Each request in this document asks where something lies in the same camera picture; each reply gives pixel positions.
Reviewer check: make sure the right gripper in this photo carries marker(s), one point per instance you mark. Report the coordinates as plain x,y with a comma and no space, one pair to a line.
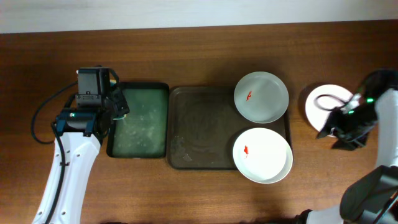
351,141

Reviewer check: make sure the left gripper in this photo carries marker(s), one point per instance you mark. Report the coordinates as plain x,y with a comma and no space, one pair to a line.
124,106

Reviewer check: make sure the white plate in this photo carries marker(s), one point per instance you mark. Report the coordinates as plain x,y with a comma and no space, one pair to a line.
261,97
262,155
322,100

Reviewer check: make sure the green and yellow sponge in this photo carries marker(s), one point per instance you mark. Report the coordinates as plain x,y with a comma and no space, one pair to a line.
113,83

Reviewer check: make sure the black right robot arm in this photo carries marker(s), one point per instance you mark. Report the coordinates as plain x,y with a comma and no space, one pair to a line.
373,198

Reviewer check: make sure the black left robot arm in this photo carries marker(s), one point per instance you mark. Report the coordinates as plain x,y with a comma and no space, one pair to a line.
79,133

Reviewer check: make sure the small black water tray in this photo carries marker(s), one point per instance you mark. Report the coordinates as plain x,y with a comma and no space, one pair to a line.
142,133

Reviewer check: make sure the large brown tray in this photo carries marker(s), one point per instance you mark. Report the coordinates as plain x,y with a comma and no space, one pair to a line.
202,127

